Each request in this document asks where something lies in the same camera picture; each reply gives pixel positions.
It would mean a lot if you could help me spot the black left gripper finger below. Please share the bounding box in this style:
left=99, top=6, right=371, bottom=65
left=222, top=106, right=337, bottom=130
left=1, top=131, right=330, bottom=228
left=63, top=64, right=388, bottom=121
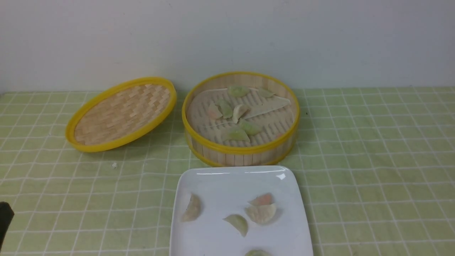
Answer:
left=0, top=202, right=15, bottom=249

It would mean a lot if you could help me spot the beige dumpling on plate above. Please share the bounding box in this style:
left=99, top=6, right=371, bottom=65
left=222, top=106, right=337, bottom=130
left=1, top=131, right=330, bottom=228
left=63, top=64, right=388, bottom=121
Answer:
left=181, top=193, right=203, bottom=222

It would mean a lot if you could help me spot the white square plate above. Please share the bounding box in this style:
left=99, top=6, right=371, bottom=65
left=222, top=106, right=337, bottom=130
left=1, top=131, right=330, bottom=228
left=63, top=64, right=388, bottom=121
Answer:
left=169, top=166, right=314, bottom=256

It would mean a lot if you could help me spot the green dumpling on plate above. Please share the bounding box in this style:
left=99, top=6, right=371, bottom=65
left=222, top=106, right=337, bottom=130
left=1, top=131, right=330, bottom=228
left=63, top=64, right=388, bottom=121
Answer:
left=223, top=214, right=248, bottom=237

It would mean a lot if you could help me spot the green dumpling at plate edge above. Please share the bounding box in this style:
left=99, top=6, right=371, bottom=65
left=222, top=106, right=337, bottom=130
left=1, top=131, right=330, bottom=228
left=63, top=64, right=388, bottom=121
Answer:
left=244, top=249, right=272, bottom=256

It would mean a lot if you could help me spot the white dumpling on plate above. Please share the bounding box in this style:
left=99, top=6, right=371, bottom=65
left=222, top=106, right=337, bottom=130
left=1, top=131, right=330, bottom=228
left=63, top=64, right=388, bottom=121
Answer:
left=244, top=203, right=277, bottom=225

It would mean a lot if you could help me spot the yellow rimmed bamboo steamer lid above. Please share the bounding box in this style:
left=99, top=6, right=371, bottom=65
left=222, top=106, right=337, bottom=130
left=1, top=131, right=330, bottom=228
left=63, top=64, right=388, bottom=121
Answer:
left=65, top=77, right=177, bottom=153

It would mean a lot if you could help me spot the white steamer liner cloth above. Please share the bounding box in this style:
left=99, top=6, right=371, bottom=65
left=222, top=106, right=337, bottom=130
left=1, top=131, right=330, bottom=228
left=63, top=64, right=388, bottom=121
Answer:
left=186, top=88, right=296, bottom=148

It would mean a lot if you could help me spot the pale pink dumpling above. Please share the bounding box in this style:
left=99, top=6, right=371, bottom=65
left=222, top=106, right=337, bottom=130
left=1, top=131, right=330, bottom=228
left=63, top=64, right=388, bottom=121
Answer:
left=207, top=102, right=223, bottom=120

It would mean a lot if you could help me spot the yellow rimmed bamboo steamer basket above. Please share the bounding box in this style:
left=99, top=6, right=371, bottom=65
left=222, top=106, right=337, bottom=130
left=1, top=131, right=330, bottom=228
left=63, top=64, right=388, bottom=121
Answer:
left=182, top=71, right=300, bottom=167

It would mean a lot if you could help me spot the green checkered tablecloth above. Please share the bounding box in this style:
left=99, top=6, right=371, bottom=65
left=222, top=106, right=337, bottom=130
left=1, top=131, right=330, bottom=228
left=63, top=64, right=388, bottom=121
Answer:
left=0, top=87, right=455, bottom=256

